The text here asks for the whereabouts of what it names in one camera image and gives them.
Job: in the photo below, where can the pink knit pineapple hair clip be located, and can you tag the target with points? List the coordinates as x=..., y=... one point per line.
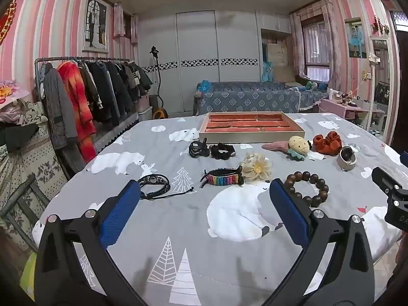
x=298, y=146

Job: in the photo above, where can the white storage box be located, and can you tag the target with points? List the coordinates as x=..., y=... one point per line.
x=144, y=114

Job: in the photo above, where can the wall poster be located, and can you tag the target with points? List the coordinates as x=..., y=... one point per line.
x=355, y=38

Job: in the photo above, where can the rainbow beaded hair clip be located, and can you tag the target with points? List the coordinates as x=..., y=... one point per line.
x=220, y=177

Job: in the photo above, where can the pink desk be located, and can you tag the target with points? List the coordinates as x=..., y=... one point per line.
x=334, y=106

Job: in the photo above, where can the red artificial flowers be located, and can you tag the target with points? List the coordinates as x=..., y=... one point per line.
x=381, y=25

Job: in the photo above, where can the window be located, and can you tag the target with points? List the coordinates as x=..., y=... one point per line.
x=315, y=51

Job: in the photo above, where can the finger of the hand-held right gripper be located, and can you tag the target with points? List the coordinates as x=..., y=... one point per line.
x=387, y=181
x=404, y=158

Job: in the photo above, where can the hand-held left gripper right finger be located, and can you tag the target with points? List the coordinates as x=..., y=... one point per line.
x=288, y=210

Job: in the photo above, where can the black scrunchie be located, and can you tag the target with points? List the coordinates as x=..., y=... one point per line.
x=221, y=151

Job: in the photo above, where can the white wardrobe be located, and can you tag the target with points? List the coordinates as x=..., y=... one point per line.
x=197, y=41

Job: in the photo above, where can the folded metal chair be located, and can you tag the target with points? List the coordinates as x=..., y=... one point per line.
x=22, y=204

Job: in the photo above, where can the framed wall photo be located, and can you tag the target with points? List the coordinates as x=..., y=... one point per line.
x=95, y=22

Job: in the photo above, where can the row of hanging clothes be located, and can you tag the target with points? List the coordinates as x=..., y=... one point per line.
x=95, y=92

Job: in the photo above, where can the pile of clothes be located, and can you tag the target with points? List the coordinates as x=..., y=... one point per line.
x=19, y=118

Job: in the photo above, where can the metal clothes rack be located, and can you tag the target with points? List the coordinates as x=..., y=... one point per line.
x=95, y=59

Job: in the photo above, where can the beige tray with red lining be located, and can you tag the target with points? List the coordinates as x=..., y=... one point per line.
x=248, y=124

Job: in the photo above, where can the garment steamer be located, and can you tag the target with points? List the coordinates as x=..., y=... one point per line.
x=157, y=102

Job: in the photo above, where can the cream flower hair clip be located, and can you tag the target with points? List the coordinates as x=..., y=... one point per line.
x=256, y=167

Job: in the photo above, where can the black hair claw clip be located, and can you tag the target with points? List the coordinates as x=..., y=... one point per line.
x=196, y=149

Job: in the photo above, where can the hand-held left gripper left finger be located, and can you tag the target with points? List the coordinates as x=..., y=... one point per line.
x=121, y=210

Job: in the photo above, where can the short pink curtain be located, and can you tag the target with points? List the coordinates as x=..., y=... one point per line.
x=118, y=20

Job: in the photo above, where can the white framed mirror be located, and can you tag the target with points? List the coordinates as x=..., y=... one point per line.
x=381, y=86

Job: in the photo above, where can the blue hanging garment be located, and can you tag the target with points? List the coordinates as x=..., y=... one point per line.
x=267, y=70

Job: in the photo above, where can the red wall decoration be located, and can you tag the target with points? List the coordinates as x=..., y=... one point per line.
x=8, y=22

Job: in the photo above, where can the blue plastic bag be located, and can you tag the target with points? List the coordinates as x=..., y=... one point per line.
x=206, y=86

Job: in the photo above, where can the orange scrunchie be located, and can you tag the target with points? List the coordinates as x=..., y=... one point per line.
x=326, y=143

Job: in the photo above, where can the sofa with blue patterned cover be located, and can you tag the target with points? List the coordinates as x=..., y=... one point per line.
x=248, y=98

